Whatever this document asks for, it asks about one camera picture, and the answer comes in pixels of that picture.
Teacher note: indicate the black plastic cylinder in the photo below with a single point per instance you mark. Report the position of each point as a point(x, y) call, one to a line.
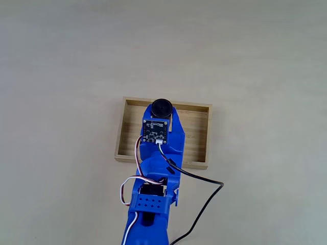
point(161, 108)

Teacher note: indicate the shallow wooden box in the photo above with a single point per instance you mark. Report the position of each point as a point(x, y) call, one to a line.
point(196, 137)

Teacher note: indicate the blue camera circuit board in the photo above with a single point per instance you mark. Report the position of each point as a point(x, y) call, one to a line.
point(155, 131)

